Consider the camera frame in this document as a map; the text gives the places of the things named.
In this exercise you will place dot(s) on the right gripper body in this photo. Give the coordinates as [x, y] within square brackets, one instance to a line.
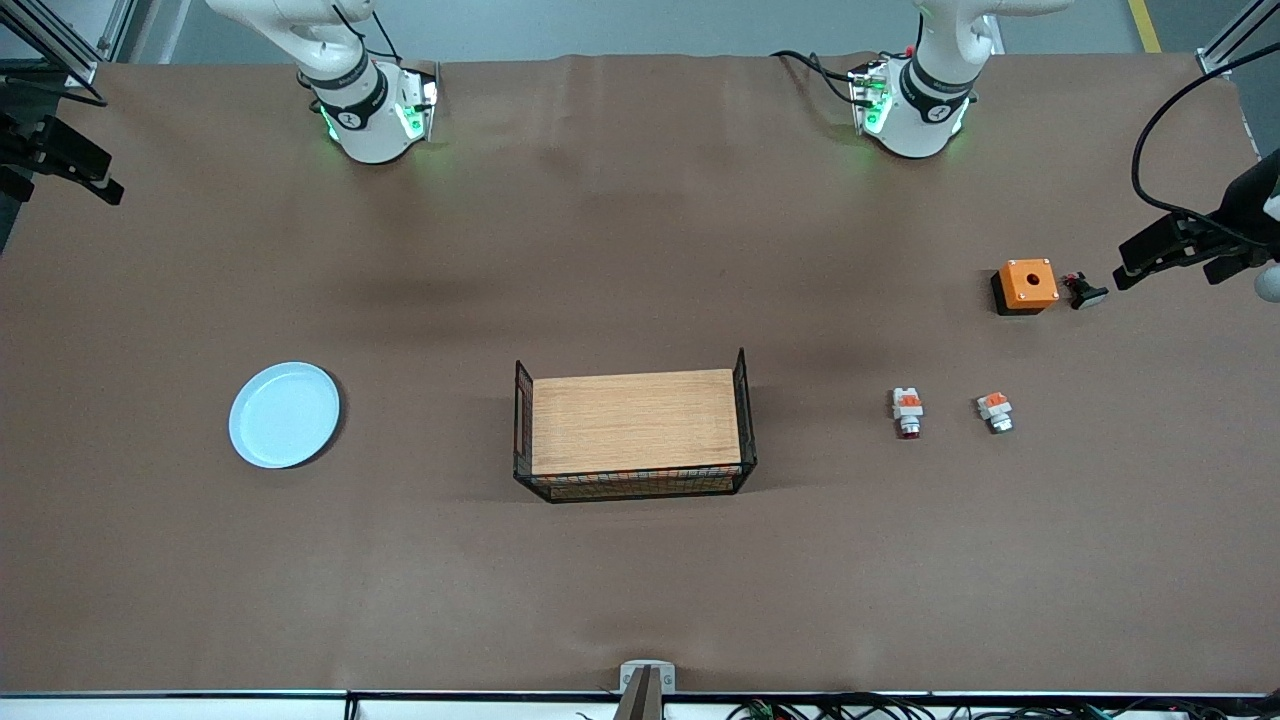
[22, 141]

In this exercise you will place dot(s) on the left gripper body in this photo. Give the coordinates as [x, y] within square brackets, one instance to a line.
[1243, 213]

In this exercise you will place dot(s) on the white orange red-tipped button switch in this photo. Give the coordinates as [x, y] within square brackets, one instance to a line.
[907, 405]

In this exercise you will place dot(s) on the light blue round plate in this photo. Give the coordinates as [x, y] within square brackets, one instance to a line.
[285, 415]

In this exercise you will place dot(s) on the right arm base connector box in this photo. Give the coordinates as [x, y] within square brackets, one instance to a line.
[418, 100]

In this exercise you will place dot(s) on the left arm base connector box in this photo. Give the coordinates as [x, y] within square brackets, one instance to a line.
[870, 100]

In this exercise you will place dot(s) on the black button with white cap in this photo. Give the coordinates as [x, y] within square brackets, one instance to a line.
[1085, 293]

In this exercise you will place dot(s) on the orange push-button box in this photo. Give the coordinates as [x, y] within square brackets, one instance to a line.
[1028, 285]

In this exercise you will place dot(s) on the brown table cover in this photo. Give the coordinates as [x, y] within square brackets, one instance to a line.
[400, 560]

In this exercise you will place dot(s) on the wooden board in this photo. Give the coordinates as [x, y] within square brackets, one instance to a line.
[635, 420]

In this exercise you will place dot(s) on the aluminium frame profile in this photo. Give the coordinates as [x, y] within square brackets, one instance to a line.
[1235, 40]
[60, 40]

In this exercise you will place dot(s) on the white orange grey-tipped button switch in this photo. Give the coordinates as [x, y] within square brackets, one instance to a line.
[994, 408]

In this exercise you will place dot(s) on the white table edge rail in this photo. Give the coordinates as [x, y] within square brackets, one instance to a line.
[150, 708]

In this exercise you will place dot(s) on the grey metal mount bracket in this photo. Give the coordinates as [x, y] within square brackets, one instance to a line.
[632, 670]

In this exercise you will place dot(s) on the grey camera pole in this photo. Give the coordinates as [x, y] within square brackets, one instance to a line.
[640, 700]

